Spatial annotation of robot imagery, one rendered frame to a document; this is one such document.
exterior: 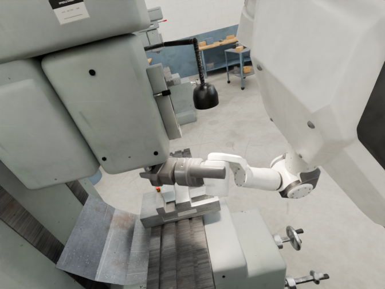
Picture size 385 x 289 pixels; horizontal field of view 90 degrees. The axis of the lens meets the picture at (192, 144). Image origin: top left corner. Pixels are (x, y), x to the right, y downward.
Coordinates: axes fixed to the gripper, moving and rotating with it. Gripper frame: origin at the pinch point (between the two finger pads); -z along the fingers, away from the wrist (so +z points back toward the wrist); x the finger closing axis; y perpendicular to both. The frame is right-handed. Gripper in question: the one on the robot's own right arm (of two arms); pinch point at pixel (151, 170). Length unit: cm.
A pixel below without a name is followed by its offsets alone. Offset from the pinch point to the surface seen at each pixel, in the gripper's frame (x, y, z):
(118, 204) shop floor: -64, 122, -131
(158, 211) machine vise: -0.1, 23.7, -6.1
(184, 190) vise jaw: -10.9, 21.9, 2.1
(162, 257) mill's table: 12.4, 34.3, -1.6
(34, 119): 17.1, -28.8, -8.0
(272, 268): -2, 54, 38
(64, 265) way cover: 28.3, 18.9, -26.1
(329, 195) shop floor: -109, 124, 88
